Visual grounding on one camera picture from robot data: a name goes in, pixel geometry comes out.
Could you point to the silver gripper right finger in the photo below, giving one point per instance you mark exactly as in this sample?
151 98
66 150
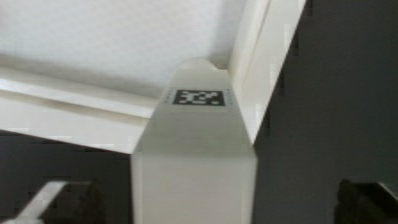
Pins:
366 203

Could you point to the white desk leg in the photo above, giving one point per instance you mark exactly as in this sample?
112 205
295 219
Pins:
194 160

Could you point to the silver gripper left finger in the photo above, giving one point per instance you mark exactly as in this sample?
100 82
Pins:
61 204

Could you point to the white desk top tray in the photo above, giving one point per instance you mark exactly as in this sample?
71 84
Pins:
89 54

